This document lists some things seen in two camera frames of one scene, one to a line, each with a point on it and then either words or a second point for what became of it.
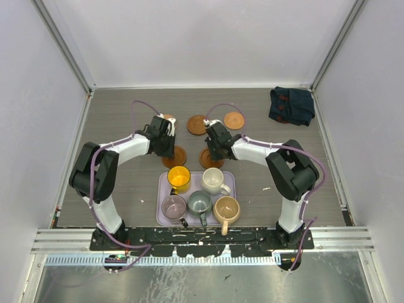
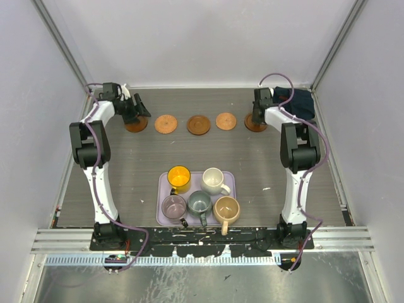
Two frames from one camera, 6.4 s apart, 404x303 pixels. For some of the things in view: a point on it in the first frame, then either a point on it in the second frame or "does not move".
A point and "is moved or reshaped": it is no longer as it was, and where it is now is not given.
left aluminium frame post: x=52 y=16 does not move
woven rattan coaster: x=233 y=120 is moved or reshaped
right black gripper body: x=214 y=146 to x=254 y=119
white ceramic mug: x=211 y=182 does not move
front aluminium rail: x=50 y=241 does not move
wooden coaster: x=196 y=125 does not move
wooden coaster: x=206 y=160 to x=254 y=127
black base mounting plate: x=202 y=242 does not move
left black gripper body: x=165 y=148 to x=128 y=110
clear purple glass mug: x=174 y=207 does not move
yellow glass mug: x=179 y=178 does not move
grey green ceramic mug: x=199 y=204 does not move
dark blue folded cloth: x=291 y=105 does not move
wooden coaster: x=178 y=160 to x=137 y=127
